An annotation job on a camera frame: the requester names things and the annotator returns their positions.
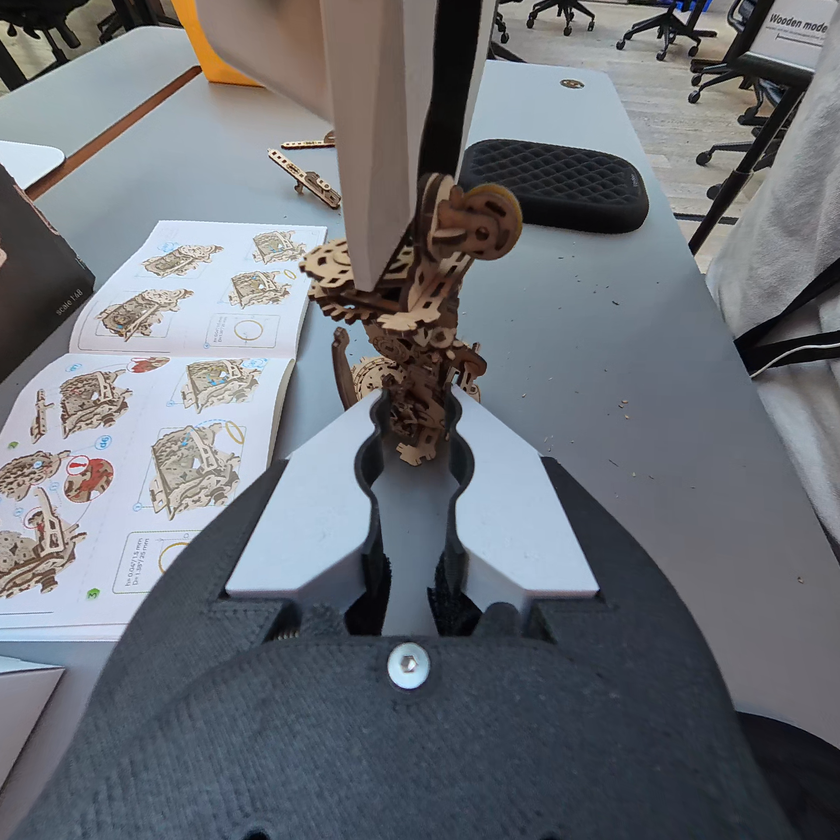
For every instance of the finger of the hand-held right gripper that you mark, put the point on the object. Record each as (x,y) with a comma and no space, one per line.
(374,131)
(484,26)

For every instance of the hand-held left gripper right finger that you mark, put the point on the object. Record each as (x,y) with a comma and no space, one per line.
(518,525)

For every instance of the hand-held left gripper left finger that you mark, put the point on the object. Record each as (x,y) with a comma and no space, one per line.
(308,525)

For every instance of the wooden gear module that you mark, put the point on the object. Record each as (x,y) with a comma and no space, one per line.
(459,216)

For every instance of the short wooden strut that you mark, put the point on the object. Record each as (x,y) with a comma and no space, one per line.
(308,142)

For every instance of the long wooden strut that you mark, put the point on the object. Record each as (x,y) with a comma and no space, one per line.
(308,178)

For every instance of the black office chair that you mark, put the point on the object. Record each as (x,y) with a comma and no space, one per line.
(768,75)
(564,10)
(663,29)

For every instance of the instruction booklet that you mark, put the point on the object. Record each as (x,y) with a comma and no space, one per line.
(262,394)

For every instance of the yellow plastic bin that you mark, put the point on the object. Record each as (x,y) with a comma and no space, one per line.
(226,75)

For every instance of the black wrist rest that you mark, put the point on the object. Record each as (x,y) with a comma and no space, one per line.
(551,184)

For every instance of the black stand pole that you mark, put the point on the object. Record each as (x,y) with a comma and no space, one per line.
(741,180)

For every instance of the white paper sign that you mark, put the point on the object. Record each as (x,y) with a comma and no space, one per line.
(800,46)

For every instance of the white cardboard tray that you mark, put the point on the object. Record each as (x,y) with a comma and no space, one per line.
(26,709)

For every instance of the white rounded board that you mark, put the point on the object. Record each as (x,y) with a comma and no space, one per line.
(26,164)

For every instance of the black model kit box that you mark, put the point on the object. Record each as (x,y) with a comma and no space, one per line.
(39,295)

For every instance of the white shirt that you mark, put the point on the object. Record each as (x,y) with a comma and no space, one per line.
(787,262)

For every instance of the dark trousers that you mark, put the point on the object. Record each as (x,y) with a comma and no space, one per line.
(800,787)

